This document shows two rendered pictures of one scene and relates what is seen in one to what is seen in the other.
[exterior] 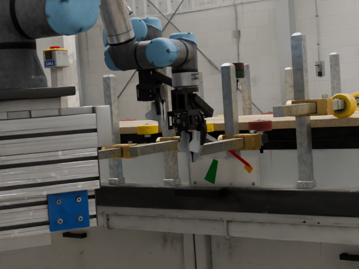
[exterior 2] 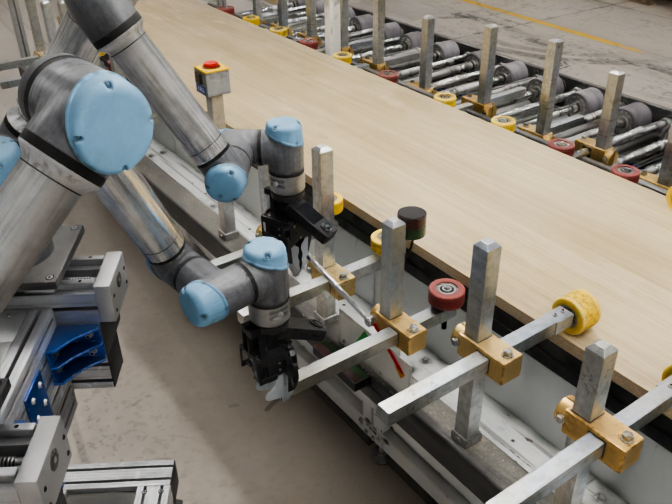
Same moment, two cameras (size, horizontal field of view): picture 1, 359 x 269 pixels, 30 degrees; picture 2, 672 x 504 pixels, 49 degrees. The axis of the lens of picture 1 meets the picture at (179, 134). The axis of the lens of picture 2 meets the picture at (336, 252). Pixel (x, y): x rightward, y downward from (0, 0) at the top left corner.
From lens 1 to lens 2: 1.36 m
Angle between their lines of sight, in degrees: 35
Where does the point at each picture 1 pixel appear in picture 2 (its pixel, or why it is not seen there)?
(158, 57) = (192, 317)
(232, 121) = (388, 302)
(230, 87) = (390, 258)
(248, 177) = (398, 381)
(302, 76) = (479, 310)
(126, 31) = (159, 251)
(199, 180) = (348, 341)
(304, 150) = (467, 402)
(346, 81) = not seen: outside the picture
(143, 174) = not seen: hidden behind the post
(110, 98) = (263, 175)
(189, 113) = (261, 367)
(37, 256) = not seen: hidden behind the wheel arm
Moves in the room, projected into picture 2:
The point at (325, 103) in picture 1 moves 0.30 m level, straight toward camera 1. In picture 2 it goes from (501, 370) to (423, 484)
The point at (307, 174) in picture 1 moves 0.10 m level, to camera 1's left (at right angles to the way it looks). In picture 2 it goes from (465, 430) to (417, 418)
